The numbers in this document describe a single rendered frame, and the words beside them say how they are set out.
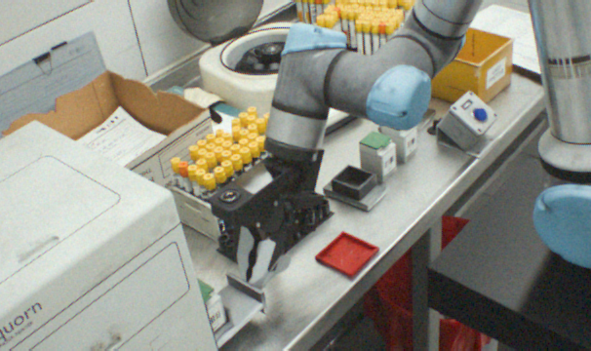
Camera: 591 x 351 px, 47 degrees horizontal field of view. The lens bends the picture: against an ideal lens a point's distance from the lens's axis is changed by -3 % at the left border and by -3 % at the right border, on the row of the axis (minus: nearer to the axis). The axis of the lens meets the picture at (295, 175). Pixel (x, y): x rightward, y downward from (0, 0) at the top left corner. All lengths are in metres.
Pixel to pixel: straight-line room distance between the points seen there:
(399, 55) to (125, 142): 0.60
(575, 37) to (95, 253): 0.49
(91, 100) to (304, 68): 0.58
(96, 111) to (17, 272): 0.71
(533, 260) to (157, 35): 0.90
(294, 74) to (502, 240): 0.35
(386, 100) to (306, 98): 0.11
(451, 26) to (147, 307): 0.48
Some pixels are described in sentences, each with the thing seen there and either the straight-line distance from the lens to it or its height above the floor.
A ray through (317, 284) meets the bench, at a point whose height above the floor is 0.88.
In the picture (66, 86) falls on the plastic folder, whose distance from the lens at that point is 1.36.
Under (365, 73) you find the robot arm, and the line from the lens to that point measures 0.82.
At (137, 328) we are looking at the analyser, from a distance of 0.77.
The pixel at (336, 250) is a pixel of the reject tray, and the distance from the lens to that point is 1.05.
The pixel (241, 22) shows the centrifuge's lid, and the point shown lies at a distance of 1.51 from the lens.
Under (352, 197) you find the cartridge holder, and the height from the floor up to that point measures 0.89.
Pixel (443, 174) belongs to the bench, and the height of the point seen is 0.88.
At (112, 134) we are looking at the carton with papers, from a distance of 1.32.
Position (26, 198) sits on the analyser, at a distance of 0.78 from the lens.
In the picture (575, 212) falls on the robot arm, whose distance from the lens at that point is 0.73.
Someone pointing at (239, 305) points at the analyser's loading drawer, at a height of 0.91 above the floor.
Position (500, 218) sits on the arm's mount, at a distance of 0.99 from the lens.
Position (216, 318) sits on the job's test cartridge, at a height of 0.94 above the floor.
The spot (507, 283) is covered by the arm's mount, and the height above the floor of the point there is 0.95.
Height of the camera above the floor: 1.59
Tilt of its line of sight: 36 degrees down
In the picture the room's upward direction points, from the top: 8 degrees counter-clockwise
